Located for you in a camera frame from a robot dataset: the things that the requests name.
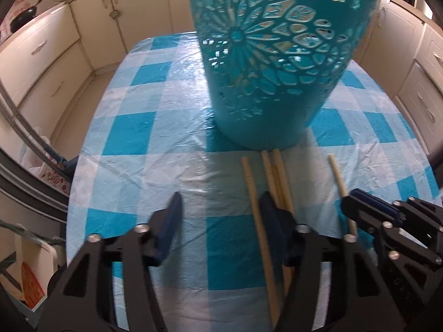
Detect cream kitchen cabinets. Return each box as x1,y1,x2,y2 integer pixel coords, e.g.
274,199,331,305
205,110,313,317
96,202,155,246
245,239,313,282
1,0,194,136

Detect bamboo chopstick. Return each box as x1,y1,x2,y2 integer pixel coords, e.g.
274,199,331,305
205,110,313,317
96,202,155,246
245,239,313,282
272,148,294,295
241,157,280,328
261,150,282,208
328,154,357,237

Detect blue white checkered tablecloth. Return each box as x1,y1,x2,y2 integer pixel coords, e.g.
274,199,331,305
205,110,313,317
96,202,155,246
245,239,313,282
67,33,439,331

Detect white folding stool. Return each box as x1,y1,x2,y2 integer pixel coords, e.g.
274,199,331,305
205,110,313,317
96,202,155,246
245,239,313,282
1,221,65,329

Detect black frying pan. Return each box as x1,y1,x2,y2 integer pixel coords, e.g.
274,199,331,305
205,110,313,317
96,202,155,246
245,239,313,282
10,0,43,34

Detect teal perforated plastic basket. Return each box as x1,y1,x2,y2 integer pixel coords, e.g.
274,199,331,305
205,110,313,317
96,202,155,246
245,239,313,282
189,0,378,151

